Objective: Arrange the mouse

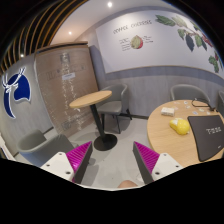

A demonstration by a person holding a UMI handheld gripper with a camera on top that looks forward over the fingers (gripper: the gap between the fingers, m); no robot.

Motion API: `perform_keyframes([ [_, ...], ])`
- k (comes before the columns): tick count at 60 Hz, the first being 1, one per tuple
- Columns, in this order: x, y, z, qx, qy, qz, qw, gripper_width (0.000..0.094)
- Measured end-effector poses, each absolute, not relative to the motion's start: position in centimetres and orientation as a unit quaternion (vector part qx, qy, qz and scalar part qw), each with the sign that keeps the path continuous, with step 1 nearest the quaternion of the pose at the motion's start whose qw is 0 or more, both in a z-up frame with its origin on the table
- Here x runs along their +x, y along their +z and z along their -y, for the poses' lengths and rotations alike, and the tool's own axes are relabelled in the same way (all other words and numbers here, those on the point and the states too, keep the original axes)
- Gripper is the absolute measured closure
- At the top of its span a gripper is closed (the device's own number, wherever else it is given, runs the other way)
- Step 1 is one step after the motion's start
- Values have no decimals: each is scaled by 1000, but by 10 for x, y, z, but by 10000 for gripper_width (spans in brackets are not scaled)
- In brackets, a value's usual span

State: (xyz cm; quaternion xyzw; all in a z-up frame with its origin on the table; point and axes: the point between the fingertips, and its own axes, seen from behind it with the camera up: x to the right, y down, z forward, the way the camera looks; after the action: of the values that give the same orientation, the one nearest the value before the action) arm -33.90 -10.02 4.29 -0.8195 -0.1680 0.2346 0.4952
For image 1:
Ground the grey chair behind small table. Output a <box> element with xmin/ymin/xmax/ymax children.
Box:
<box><xmin>96</xmin><ymin>83</ymin><xmax>131</xmax><ymax>124</ymax></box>

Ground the small round pedestal table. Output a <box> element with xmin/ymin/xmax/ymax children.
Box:
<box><xmin>69</xmin><ymin>90</ymin><xmax>117</xmax><ymax>151</ymax></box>

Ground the wrapped cardboard panel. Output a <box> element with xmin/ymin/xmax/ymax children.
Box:
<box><xmin>35</xmin><ymin>42</ymin><xmax>98</xmax><ymax>137</ymax></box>

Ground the round wooden table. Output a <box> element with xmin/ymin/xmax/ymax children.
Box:
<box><xmin>147</xmin><ymin>100</ymin><xmax>220</xmax><ymax>167</ymax></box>

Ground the white small box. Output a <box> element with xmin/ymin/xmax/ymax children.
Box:
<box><xmin>161</xmin><ymin>107</ymin><xmax>175</xmax><ymax>116</ymax></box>

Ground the grey chair behind round table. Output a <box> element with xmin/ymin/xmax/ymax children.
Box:
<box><xmin>170</xmin><ymin>84</ymin><xmax>210</xmax><ymax>102</ymax></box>

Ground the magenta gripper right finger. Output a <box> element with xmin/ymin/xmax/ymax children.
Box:
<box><xmin>133</xmin><ymin>142</ymin><xmax>182</xmax><ymax>184</ymax></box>

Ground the yellow computer mouse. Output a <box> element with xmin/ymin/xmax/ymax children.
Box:
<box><xmin>169</xmin><ymin>118</ymin><xmax>190</xmax><ymax>135</ymax></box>

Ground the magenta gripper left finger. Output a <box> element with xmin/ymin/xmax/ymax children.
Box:
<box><xmin>41</xmin><ymin>141</ymin><xmax>93</xmax><ymax>184</ymax></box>

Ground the coffee cherries wall mural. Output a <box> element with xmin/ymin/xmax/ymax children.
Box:
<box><xmin>96</xmin><ymin>10</ymin><xmax>224</xmax><ymax>78</ymax></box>

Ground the blue deer wall logo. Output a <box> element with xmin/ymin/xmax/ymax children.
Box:
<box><xmin>1</xmin><ymin>67</ymin><xmax>31</xmax><ymax>119</ymax></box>

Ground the grey armchair at left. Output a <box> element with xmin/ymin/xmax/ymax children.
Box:
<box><xmin>17</xmin><ymin>129</ymin><xmax>78</xmax><ymax>167</ymax></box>

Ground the black cable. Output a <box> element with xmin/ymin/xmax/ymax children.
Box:
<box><xmin>190</xmin><ymin>97</ymin><xmax>216</xmax><ymax>112</ymax></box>

